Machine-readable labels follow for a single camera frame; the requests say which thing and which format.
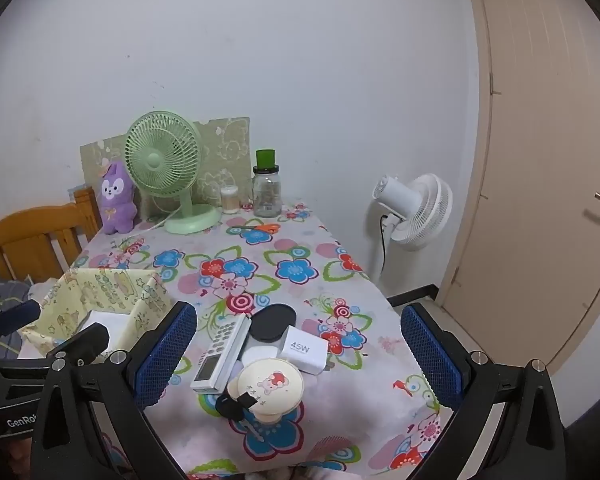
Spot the white fan cable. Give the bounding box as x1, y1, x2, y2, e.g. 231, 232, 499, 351
135, 210, 181, 233

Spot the purple plush toy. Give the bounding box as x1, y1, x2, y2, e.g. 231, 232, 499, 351
97, 160, 140, 236

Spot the white charger box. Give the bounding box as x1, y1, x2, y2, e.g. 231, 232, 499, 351
279, 325, 328, 375

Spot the cream round compact mirror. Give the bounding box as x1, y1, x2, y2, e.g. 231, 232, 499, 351
228, 357, 305, 423

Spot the green patterned board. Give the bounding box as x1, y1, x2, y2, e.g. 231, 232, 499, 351
80, 117, 251, 221

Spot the black fan cable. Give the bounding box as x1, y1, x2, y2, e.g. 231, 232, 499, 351
379, 212, 396, 281

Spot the green desk fan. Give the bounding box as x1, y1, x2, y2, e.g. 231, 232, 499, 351
125, 110, 223, 235

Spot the white remote control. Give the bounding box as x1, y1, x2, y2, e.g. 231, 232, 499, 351
190, 314, 252, 393

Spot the white flat box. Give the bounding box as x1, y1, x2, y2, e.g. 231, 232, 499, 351
77, 310, 132, 353

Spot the grey plaid pillow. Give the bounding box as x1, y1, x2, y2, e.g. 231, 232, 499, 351
0, 260, 38, 361

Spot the cotton swab jar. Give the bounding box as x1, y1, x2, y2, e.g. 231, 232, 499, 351
220, 185, 240, 215

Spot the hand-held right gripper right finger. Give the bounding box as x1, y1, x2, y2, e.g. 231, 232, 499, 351
400, 302, 568, 480

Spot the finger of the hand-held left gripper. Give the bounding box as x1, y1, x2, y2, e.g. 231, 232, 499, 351
0, 299, 42, 356
44, 322, 110, 367

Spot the yellow fabric storage box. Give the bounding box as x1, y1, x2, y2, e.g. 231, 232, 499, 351
19, 267, 173, 361

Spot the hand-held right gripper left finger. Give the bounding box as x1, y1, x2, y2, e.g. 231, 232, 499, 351
24, 301, 198, 480

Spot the white floor fan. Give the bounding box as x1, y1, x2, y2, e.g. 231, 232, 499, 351
370, 173, 453, 281

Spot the beige door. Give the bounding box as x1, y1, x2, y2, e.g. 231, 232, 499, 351
437, 0, 600, 376

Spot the glass jar with green lid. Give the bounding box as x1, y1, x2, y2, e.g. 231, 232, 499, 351
251, 149, 283, 218

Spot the black round disc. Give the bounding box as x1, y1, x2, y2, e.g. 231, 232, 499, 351
249, 304, 298, 343

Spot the wooden chair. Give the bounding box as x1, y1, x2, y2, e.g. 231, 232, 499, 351
0, 187, 103, 281

